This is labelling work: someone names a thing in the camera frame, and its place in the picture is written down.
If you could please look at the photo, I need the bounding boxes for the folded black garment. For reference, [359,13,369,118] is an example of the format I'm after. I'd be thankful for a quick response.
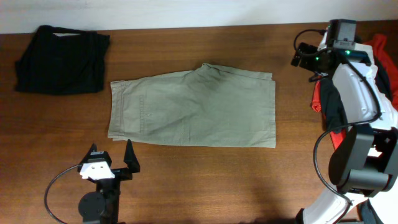
[15,25,110,95]

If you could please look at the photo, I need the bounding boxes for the right black cable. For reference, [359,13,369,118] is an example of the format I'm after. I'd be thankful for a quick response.
[293,29,382,224]

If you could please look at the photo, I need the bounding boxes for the black cable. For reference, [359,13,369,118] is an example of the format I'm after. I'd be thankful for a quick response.
[44,164,82,224]
[293,29,382,224]

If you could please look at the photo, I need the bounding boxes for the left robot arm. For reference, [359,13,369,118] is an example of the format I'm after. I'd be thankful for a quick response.
[78,140,141,224]

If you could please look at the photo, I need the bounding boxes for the left black cable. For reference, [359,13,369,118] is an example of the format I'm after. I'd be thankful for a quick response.
[44,164,82,224]

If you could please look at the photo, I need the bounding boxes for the khaki shorts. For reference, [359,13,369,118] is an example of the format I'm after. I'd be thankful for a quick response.
[108,63,276,148]

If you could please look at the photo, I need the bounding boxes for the black garment in pile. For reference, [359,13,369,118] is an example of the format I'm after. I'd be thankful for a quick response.
[319,35,392,132]

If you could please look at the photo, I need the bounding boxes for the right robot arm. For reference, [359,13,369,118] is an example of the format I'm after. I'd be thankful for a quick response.
[292,43,397,223]

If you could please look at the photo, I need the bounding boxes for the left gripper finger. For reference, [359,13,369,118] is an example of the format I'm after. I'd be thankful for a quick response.
[124,139,141,173]
[79,144,97,165]

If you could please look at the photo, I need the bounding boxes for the red garment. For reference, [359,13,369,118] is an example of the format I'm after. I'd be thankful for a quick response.
[311,33,398,150]

